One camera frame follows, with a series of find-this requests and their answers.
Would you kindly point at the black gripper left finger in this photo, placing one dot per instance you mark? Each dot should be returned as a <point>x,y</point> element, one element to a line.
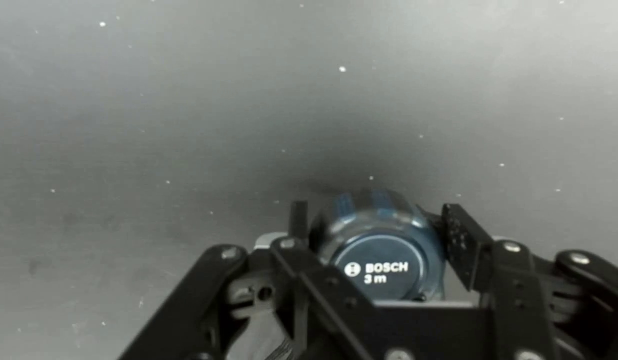
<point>209,292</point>

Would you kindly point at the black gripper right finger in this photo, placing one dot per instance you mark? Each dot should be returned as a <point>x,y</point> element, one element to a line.
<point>514,286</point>

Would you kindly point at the blue Bosch measuring tape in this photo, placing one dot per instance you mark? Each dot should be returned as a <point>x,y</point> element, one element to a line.
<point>381,250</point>

